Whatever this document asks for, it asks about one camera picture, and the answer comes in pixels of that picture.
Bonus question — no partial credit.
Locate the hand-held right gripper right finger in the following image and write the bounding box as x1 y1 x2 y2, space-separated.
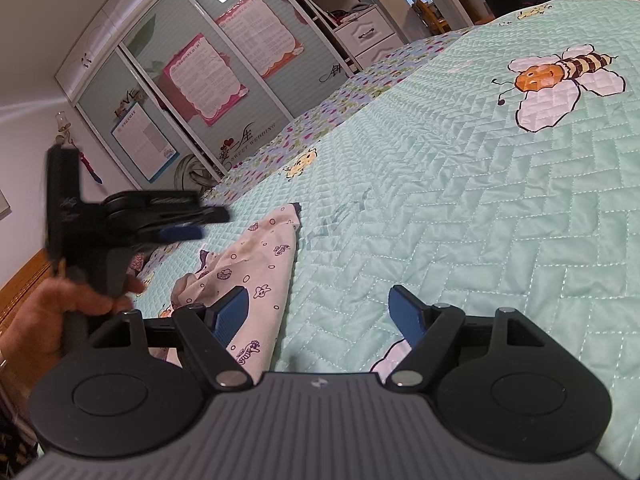
385 285 551 393

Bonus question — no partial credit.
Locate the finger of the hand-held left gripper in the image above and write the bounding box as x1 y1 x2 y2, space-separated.
137 224 205 248
165 206 232 228

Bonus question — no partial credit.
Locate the hanging wall ornament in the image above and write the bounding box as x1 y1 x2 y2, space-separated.
54 110 103 186

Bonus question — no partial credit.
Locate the blue bordered wall poster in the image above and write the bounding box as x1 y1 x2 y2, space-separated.
111 110 180 182

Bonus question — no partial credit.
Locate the cream printed pajama top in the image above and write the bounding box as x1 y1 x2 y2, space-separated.
167 203 303 376

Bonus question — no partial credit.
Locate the mint quilted bee bedspread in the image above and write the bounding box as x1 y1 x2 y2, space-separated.
135 0 640 480

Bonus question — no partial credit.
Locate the orange bordered wall poster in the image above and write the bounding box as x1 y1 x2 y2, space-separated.
215 0 305 80

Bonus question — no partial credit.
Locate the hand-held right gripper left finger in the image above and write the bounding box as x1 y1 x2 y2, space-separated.
87 285 253 392

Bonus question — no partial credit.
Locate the person's left hand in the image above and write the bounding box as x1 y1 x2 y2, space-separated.
0 272 147 383

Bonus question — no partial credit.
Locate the wooden chair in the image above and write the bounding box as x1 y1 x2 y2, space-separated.
412 0 451 36

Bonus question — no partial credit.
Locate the white shelf drawer cabinet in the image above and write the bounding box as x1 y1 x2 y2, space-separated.
295 0 408 73

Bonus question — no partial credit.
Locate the floral bed sheet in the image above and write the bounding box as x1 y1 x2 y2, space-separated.
135 25 481 286

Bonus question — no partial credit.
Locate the pink bordered wall poster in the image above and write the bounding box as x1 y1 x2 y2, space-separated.
162 32 249 127

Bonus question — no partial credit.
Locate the sliding door wardrobe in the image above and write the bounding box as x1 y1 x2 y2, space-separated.
55 0 361 186

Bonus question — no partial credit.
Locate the wooden headboard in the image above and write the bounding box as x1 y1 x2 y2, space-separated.
0 250 56 343

